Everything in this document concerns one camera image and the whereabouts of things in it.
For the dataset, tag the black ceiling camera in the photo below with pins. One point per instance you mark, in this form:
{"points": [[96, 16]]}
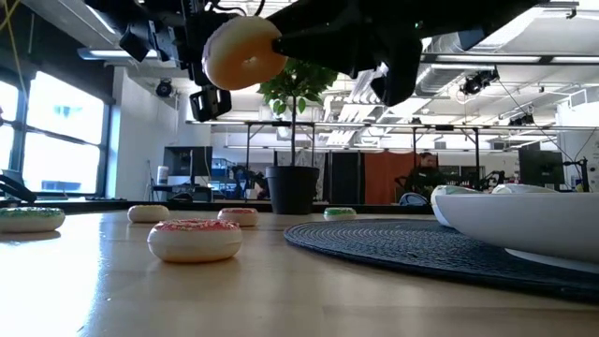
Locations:
{"points": [[477, 83], [164, 88]]}

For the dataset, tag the large green white donut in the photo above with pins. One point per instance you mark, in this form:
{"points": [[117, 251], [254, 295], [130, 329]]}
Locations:
{"points": [[451, 189]]}

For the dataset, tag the green potted plant black pot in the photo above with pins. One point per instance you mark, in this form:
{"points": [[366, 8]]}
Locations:
{"points": [[292, 192]]}

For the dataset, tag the small pink donut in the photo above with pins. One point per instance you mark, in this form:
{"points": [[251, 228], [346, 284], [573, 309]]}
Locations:
{"points": [[238, 218], [194, 243]]}

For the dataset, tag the black aluminium table frame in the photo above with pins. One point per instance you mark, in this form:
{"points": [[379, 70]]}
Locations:
{"points": [[93, 206]]}

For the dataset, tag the silver ventilation duct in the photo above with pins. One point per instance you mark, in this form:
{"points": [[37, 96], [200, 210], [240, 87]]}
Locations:
{"points": [[440, 79]]}

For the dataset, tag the black computer monitor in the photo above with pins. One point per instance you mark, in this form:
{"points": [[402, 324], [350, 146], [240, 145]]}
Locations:
{"points": [[187, 161]]}

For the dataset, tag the large black monitor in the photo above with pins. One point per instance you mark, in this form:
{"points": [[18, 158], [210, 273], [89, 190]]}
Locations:
{"points": [[540, 167]]}

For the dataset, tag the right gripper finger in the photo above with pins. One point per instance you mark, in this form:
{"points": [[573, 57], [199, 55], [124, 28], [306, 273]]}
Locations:
{"points": [[318, 16], [318, 47]]}

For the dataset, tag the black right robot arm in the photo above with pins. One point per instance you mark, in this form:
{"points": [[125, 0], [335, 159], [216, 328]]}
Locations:
{"points": [[468, 14]]}

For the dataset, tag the person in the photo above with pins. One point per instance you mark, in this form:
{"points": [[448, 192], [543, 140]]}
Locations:
{"points": [[423, 180]]}

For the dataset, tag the black partition panel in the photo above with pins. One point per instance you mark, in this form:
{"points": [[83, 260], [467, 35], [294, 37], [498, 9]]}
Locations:
{"points": [[345, 178]]}

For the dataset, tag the small green donut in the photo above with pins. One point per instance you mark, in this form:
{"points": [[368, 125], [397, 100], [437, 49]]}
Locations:
{"points": [[30, 222], [340, 215]]}

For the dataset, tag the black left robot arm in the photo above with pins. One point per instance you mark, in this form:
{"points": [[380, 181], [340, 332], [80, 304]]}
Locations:
{"points": [[140, 19]]}

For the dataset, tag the dark round woven placemat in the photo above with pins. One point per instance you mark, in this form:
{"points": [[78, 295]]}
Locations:
{"points": [[374, 243]]}

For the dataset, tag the small yellow donut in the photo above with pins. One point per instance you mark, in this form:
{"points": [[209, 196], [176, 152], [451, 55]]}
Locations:
{"points": [[148, 214]]}

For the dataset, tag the orange partition panel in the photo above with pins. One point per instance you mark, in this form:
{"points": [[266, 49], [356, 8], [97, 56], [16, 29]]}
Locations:
{"points": [[381, 178]]}

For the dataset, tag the white round plate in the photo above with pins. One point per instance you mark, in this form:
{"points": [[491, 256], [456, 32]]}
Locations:
{"points": [[440, 210], [515, 224]]}

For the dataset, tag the large glass window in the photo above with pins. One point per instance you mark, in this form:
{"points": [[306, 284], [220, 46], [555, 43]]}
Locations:
{"points": [[61, 140]]}

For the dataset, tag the white cylinder container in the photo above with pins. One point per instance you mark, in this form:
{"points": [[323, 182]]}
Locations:
{"points": [[162, 175]]}

